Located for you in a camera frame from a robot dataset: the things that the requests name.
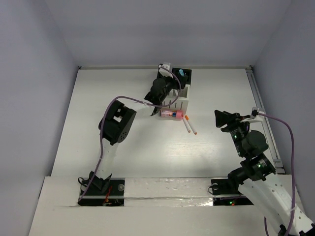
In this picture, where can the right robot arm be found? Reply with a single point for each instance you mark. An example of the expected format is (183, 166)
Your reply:
(257, 178)

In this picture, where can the foil covered front board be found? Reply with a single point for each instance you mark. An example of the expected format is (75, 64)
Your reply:
(167, 192)

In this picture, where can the orange white pen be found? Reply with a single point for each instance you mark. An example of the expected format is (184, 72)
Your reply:
(191, 125)

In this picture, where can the pink capped tube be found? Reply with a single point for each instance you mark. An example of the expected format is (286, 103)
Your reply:
(171, 114)

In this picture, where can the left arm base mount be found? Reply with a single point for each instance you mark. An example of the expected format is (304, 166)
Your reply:
(113, 197)

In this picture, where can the right aluminium rail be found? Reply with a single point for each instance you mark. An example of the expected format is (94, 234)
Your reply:
(266, 125)

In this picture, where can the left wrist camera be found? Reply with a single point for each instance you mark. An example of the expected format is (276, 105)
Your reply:
(164, 69)

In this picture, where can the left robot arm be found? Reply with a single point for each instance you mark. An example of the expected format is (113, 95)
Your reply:
(119, 116)

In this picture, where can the black organizer container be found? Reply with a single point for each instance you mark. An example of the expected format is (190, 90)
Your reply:
(183, 79)

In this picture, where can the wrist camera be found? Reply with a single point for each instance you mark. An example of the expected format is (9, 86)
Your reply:
(257, 114)
(164, 69)

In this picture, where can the white organizer container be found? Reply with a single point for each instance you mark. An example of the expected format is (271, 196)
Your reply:
(182, 101)

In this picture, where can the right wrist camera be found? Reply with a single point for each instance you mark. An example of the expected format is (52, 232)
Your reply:
(257, 114)

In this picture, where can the back wall rail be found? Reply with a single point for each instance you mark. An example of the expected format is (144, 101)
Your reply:
(155, 67)

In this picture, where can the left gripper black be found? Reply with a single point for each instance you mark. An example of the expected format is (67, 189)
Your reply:
(152, 99)

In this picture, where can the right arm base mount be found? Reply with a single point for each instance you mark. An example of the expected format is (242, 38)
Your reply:
(225, 193)

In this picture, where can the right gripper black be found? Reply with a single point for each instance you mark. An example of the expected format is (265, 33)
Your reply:
(222, 117)

